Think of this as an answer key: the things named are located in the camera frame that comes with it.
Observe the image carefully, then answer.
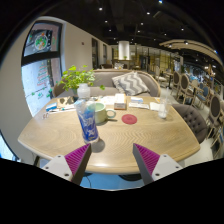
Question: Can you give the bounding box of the small white blue box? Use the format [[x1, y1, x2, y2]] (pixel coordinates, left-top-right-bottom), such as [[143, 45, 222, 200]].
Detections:
[[130, 96, 144, 104]]

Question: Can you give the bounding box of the green potted plant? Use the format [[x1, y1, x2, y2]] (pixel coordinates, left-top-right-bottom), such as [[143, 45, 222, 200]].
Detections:
[[57, 64, 106, 100]]

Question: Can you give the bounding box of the dark-framed window with decals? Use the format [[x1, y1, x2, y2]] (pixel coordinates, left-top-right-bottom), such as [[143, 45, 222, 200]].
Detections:
[[20, 20, 64, 118]]

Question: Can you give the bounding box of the flat round red coaster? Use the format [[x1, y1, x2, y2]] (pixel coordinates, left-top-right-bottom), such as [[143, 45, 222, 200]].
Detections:
[[121, 113, 138, 126]]

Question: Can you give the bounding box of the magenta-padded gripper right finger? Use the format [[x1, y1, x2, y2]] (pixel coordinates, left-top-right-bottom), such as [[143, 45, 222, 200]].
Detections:
[[132, 143, 184, 186]]

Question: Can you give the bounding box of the clear bottle with blue label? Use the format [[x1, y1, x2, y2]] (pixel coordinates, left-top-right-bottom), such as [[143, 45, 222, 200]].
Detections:
[[73, 98, 100, 144]]

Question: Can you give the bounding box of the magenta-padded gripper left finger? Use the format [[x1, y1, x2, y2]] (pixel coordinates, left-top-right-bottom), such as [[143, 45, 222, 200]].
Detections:
[[41, 143, 93, 186]]

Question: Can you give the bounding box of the grey white chevron pillow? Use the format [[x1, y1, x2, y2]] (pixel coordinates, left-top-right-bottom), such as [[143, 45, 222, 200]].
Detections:
[[111, 70, 150, 97]]

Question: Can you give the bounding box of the dark grey tufted armchair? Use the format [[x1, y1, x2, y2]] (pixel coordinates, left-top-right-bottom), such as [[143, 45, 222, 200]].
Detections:
[[172, 103, 208, 144]]

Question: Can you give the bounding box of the group of ceiling spotlights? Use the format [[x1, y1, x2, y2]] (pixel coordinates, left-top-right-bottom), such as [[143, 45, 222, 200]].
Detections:
[[96, 0, 221, 54]]

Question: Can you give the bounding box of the clear plastic cup with straw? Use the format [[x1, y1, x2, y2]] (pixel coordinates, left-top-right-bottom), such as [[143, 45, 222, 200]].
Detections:
[[157, 88, 173, 120]]

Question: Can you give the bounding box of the brown cardboard holder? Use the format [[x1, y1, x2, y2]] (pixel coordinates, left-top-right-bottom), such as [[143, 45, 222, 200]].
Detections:
[[57, 95, 76, 109]]

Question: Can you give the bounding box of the blue white small pack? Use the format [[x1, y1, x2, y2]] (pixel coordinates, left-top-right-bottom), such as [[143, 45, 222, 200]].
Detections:
[[45, 102, 58, 112]]

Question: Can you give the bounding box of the pale green mug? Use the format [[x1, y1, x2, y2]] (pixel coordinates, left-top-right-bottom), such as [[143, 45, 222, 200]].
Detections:
[[94, 101, 117, 125]]

